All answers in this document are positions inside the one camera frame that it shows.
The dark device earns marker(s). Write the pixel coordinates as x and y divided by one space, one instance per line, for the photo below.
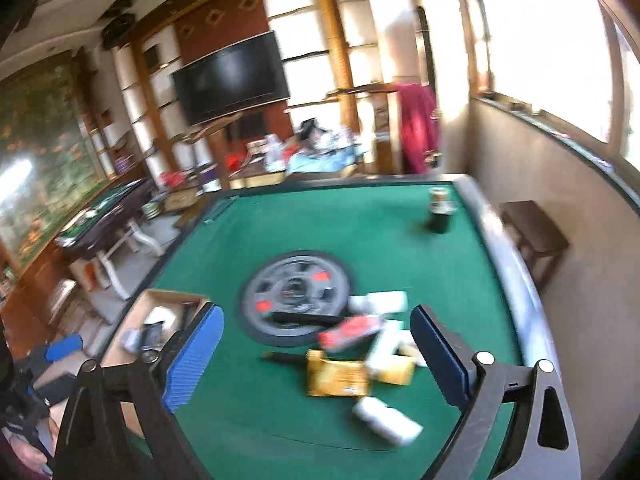
152 335

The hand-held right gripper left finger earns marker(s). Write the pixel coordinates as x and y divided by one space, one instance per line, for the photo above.
197 355

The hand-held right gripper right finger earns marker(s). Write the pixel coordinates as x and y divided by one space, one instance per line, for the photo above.
440 355

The yellow box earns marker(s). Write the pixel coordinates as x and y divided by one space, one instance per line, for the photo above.
401 374

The red container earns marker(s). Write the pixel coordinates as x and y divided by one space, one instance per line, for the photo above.
236 162

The black wall television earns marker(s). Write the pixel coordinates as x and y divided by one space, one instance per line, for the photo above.
230 80

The large floral wall painting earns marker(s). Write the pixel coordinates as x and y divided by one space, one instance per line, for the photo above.
45 160

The plain white bottle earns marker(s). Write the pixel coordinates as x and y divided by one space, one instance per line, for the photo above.
385 420

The dark wooden mahjong table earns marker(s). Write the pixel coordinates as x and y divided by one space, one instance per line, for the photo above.
115 200

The blue slipper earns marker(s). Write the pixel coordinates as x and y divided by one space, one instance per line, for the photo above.
64 347

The white labelled bottle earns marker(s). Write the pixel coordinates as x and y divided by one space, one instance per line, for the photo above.
380 302

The red white blister packet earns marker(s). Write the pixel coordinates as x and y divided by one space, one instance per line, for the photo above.
350 330

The long white box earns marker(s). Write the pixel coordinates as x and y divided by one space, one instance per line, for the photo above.
382 350

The dark red hanging garment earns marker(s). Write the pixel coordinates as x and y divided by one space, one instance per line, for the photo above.
415 125

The black pen holder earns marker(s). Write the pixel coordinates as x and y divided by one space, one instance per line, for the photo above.
440 221

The brown white tube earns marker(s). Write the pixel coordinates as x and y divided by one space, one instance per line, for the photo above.
440 195

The thick black marker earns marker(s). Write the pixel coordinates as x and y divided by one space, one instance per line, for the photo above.
305 317

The bright window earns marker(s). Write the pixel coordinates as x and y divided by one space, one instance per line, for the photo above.
540 35

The thin black pen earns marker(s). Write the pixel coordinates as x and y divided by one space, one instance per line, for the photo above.
285 357

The round grey table hub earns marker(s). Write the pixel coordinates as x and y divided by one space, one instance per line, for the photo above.
280 280

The light blue cloth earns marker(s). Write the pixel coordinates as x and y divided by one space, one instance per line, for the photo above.
320 160

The yellow snack packet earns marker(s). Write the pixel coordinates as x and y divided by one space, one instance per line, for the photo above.
335 375

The white standing air conditioner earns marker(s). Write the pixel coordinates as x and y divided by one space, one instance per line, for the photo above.
440 60

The dark wooden stool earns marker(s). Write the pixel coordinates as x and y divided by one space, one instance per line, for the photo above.
530 230

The cardboard box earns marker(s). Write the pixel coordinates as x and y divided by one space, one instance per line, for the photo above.
150 299

